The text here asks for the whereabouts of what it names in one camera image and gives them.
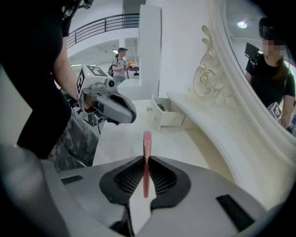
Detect grey gripper camera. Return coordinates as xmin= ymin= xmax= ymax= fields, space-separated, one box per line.
xmin=104 ymin=78 xmax=117 ymax=90
xmin=89 ymin=112 xmax=107 ymax=127

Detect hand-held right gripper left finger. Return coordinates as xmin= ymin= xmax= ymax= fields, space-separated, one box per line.
xmin=57 ymin=156 xmax=145 ymax=237

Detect black metal railing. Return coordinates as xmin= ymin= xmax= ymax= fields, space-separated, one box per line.
xmin=67 ymin=13 xmax=140 ymax=49

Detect person's left forearm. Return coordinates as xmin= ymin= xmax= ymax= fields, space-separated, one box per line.
xmin=50 ymin=38 xmax=80 ymax=100

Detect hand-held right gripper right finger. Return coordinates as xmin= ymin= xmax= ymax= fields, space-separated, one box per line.
xmin=136 ymin=156 xmax=267 ymax=237

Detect pink translucent lip gloss tube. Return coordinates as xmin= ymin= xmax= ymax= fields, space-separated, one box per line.
xmin=142 ymin=131 xmax=152 ymax=199

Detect dark grey worn pack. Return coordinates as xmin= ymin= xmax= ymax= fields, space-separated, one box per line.
xmin=61 ymin=0 xmax=94 ymax=19

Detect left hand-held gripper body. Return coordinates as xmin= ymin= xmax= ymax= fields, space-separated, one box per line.
xmin=75 ymin=64 xmax=118 ymax=114

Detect small white drawer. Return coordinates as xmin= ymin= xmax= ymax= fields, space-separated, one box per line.
xmin=146 ymin=94 xmax=187 ymax=132

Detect person's camouflage trousers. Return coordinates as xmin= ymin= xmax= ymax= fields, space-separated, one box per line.
xmin=47 ymin=108 xmax=100 ymax=172

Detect person's left hand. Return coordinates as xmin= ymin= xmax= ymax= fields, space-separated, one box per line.
xmin=83 ymin=96 xmax=95 ymax=114

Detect person's black shirt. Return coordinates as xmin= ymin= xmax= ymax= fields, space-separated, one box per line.
xmin=0 ymin=0 xmax=72 ymax=160

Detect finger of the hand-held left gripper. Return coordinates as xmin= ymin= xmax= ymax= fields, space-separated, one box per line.
xmin=98 ymin=94 xmax=137 ymax=126
xmin=109 ymin=91 xmax=137 ymax=116

